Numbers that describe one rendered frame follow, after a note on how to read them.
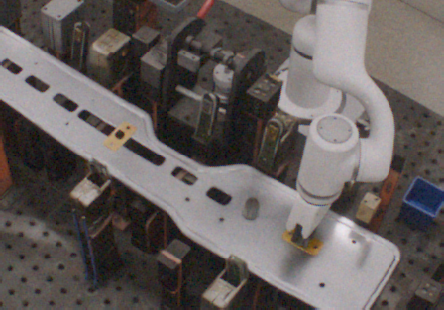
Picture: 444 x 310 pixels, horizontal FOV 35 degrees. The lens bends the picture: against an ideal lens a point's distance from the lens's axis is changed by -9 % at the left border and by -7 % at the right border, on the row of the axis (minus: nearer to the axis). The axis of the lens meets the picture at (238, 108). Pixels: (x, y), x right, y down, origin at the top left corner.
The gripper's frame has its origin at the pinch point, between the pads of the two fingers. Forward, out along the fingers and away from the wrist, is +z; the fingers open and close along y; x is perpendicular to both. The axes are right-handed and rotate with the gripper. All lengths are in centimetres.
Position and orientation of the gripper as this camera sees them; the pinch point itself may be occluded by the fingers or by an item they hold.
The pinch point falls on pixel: (304, 234)
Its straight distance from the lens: 148.5
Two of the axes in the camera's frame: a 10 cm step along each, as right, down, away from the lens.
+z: -0.8, 6.8, 7.3
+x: 8.3, 4.5, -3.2
